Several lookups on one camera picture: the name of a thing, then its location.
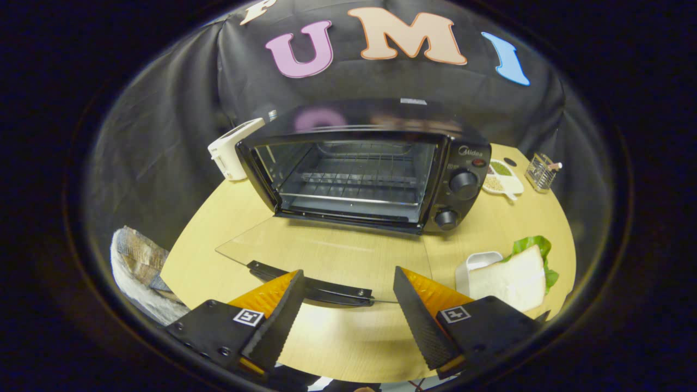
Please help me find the white pop-up toaster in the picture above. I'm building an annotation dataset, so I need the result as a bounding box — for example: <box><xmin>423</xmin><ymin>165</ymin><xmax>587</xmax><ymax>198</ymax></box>
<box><xmin>207</xmin><ymin>117</ymin><xmax>266</xmax><ymax>181</ymax></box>

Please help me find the white plastic tray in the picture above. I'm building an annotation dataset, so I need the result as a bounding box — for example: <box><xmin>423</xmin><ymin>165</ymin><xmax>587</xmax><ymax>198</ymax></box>
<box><xmin>455</xmin><ymin>251</ymin><xmax>504</xmax><ymax>297</ymax></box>

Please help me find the clear wire holder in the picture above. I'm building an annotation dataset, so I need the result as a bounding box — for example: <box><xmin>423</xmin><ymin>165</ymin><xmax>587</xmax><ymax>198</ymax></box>
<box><xmin>525</xmin><ymin>152</ymin><xmax>563</xmax><ymax>194</ymax></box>

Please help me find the white divided grain dish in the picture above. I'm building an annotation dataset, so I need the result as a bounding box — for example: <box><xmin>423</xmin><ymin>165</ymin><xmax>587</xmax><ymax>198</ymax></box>
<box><xmin>482</xmin><ymin>158</ymin><xmax>525</xmax><ymax>201</ymax></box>

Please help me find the white bread lettuce sandwich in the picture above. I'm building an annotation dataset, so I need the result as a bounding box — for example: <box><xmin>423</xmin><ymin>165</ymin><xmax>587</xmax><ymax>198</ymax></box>
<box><xmin>468</xmin><ymin>235</ymin><xmax>560</xmax><ymax>314</ymax></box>

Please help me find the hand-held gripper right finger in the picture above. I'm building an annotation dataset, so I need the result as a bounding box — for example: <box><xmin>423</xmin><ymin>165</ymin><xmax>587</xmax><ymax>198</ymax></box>
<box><xmin>393</xmin><ymin>266</ymin><xmax>551</xmax><ymax>379</ymax></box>

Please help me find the crumpled patterned cloth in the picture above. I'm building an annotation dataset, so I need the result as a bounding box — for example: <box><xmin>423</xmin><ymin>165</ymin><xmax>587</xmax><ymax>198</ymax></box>
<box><xmin>111</xmin><ymin>226</ymin><xmax>191</xmax><ymax>326</ymax></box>

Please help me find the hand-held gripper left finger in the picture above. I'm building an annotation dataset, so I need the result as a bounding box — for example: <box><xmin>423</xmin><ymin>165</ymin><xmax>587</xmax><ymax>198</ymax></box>
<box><xmin>163</xmin><ymin>269</ymin><xmax>305</xmax><ymax>376</ymax></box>

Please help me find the black toaster oven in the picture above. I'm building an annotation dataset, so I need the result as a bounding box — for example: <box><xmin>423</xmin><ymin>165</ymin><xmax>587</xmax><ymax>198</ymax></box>
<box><xmin>215</xmin><ymin>101</ymin><xmax>493</xmax><ymax>307</ymax></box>

